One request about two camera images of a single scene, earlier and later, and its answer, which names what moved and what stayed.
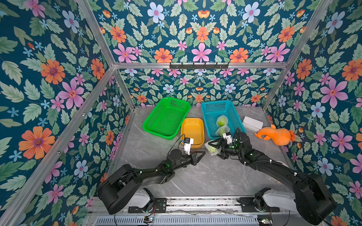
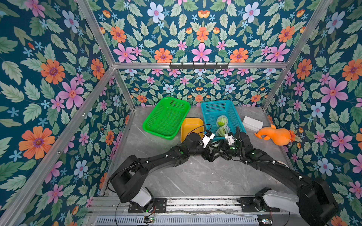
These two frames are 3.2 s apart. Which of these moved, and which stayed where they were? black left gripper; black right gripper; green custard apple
Moved: black left gripper
Stayed: green custard apple; black right gripper
